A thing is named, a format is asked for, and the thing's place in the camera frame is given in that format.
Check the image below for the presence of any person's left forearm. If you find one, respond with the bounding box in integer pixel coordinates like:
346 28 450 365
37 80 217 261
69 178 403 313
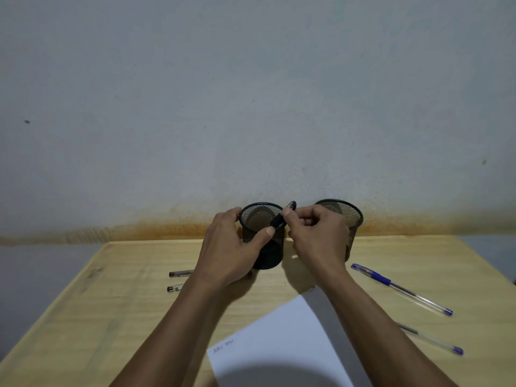
110 273 244 387

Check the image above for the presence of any person's right hand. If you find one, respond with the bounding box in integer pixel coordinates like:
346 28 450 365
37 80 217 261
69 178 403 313
281 204 351 285

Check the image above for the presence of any person's left hand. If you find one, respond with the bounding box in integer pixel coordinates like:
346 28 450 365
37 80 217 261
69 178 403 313
193 207 277 288

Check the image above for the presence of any person's right forearm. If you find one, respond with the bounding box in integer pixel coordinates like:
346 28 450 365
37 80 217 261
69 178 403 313
314 268 458 387

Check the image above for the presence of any black mesh pen holder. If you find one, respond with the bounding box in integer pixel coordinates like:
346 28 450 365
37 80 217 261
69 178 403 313
314 199 364 263
239 202 288 271

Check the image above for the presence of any blue pen with grip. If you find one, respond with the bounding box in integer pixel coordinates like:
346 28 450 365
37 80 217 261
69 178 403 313
350 263 454 317

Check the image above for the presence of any white paper sheet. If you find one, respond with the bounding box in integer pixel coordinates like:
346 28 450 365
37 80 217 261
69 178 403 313
206 293 356 387

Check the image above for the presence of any clear blue pen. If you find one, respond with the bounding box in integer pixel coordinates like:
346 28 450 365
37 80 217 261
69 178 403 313
397 322 464 356

